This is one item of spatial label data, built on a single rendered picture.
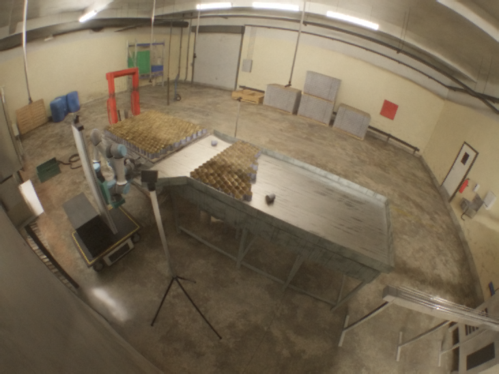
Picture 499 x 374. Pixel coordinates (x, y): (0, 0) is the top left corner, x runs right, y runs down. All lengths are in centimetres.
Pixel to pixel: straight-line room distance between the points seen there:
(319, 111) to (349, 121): 130
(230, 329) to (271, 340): 47
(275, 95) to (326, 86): 230
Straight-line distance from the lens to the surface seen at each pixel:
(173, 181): 216
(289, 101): 921
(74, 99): 1067
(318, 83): 888
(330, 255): 194
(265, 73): 1132
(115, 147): 215
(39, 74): 1090
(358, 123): 896
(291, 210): 202
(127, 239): 280
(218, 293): 259
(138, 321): 260
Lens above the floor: 239
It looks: 37 degrees down
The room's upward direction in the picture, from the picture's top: 10 degrees clockwise
